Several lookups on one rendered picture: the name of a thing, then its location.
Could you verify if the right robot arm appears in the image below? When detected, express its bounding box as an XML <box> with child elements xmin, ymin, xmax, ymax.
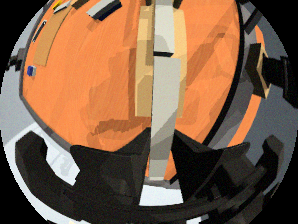
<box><xmin>5</xmin><ymin>54</ymin><xmax>18</xmax><ymax>71</ymax></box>

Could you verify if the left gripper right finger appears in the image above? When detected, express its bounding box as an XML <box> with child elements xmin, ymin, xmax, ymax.
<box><xmin>171</xmin><ymin>129</ymin><xmax>250</xmax><ymax>203</ymax></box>

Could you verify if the tan flat board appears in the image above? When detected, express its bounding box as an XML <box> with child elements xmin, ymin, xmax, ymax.
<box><xmin>33</xmin><ymin>0</ymin><xmax>73</xmax><ymax>65</ymax></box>

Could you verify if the small brown wooden block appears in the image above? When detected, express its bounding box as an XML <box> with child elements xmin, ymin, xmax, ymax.
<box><xmin>71</xmin><ymin>0</ymin><xmax>90</xmax><ymax>10</ymax></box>

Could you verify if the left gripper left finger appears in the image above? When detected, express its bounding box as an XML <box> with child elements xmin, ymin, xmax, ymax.
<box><xmin>70</xmin><ymin>127</ymin><xmax>151</xmax><ymax>205</ymax></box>

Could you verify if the yellow short cylinder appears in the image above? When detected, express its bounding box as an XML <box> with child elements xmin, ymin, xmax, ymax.
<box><xmin>52</xmin><ymin>0</ymin><xmax>62</xmax><ymax>10</ymax></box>

